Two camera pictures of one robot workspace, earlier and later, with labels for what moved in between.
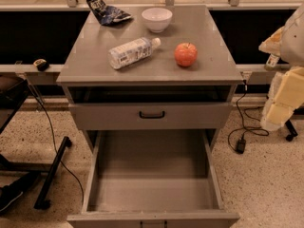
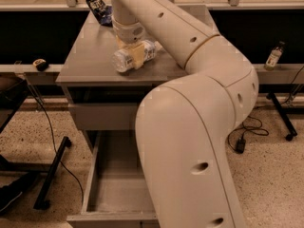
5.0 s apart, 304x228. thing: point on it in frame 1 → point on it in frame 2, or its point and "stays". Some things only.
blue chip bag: x=105 y=14 stays
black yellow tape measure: x=41 y=65 stays
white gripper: x=294 y=45 → x=129 y=32
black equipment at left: x=12 y=91 stays
